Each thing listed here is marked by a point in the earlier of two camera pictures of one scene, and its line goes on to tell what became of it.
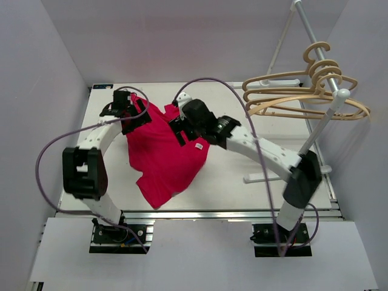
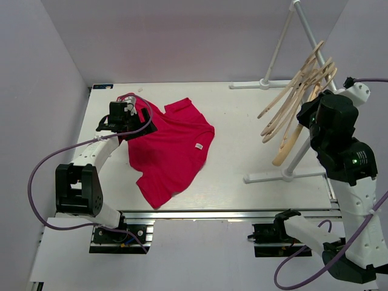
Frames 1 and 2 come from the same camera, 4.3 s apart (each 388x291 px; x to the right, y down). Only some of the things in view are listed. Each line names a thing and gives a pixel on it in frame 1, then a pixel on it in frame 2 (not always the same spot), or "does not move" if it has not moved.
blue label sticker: (102, 86) does not move
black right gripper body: (193, 132) to (306, 116)
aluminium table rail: (240, 215) does not move
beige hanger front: (322, 104) to (296, 124)
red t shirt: (167, 169) does not move
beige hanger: (327, 62) to (314, 82)
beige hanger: (310, 61) to (285, 91)
